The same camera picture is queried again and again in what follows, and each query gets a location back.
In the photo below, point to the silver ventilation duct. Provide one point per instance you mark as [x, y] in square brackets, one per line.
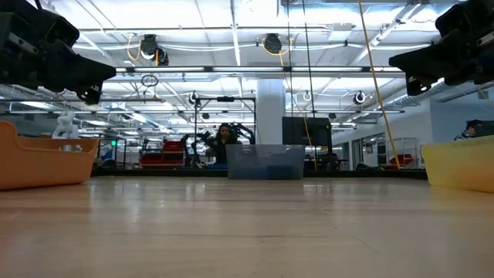
[401, 101]

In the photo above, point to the yellow translucent plastic bin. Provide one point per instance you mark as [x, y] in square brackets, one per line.
[459, 166]

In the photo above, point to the orange plastic bin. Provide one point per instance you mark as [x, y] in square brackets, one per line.
[42, 166]

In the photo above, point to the black monitor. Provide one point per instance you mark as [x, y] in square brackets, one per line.
[305, 130]

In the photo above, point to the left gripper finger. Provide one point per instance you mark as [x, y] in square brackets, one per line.
[90, 96]
[85, 71]

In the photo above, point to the red tool cart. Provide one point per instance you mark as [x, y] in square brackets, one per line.
[170, 152]

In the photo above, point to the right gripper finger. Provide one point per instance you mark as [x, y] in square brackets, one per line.
[417, 85]
[428, 62]

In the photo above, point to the black background robot arm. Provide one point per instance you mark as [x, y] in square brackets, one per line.
[193, 144]
[245, 131]

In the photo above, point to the person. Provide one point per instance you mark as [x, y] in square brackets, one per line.
[469, 131]
[224, 146]

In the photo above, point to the white pillar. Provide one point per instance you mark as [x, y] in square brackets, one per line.
[270, 116]

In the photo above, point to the black camera stand frame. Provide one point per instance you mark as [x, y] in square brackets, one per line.
[195, 116]

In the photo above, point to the black aluminium table frame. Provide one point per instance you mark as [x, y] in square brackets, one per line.
[154, 172]

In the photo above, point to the dark wall screen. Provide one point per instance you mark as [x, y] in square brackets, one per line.
[486, 129]

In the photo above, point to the grey translucent plastic bin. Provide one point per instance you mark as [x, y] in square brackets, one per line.
[266, 162]

